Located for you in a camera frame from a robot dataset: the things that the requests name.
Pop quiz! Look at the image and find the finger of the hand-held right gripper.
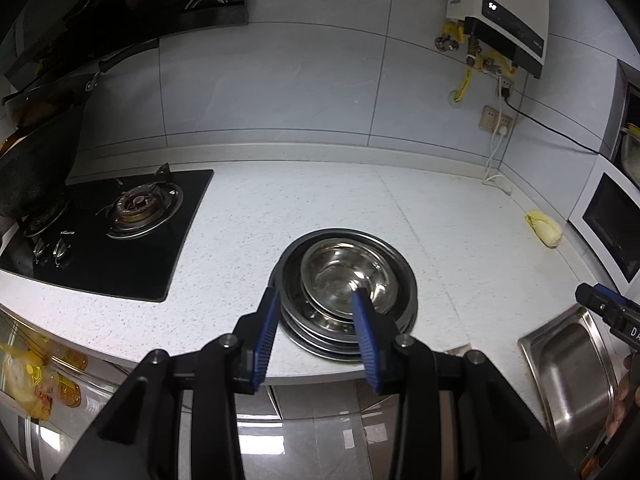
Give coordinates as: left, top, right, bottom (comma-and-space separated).
575, 282, 624, 329
594, 284, 640, 311

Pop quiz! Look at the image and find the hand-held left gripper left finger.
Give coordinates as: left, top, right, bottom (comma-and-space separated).
52, 287, 281, 480

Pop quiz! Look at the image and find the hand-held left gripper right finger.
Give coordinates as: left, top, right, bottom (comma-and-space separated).
350, 292, 581, 480

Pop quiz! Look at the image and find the large labelled steel plate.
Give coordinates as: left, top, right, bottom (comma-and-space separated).
270, 230, 419, 362

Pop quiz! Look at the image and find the plain steel plate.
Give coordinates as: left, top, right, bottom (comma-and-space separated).
272, 229, 418, 351

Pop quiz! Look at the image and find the small labelled steel plate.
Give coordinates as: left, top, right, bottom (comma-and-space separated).
275, 228, 417, 338

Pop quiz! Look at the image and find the large steel bowl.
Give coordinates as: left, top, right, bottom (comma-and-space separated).
299, 237, 397, 320

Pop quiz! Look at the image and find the person's right hand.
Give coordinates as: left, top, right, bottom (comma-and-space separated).
605, 352, 640, 442

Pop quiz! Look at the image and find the white microwave oven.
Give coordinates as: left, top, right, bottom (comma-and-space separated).
567, 155, 640, 286

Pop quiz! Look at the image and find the grey base cabinet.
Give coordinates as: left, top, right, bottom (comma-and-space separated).
0, 305, 469, 461

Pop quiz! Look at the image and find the stainless steel sink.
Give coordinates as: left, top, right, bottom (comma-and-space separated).
517, 305, 622, 461

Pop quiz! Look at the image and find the napa cabbage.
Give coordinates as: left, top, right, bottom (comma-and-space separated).
524, 210, 563, 249

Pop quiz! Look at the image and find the black glass gas stove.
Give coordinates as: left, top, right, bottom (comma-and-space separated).
0, 162, 215, 304

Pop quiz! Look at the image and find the gas burner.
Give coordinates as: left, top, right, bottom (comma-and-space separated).
105, 182, 184, 239
22, 195, 72, 237

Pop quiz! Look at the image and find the grey metal cabinet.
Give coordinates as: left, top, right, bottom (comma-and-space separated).
611, 59, 640, 186

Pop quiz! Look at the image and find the brass pipe valve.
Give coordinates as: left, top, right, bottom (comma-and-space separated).
434, 22, 462, 54
480, 52, 519, 77

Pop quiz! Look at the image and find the black wok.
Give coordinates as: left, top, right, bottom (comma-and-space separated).
0, 102, 87, 222

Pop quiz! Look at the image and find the black frying pan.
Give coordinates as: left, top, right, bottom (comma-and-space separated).
0, 39, 161, 112

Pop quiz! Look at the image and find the black range hood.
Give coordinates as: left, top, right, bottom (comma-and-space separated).
5, 0, 249, 92

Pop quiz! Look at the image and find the white power cable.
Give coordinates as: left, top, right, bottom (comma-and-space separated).
482, 125, 514, 196

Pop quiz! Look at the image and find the black power cable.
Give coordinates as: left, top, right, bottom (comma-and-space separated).
500, 87, 606, 155

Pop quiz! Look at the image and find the yellow gas hose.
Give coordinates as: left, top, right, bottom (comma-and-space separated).
454, 67, 474, 104

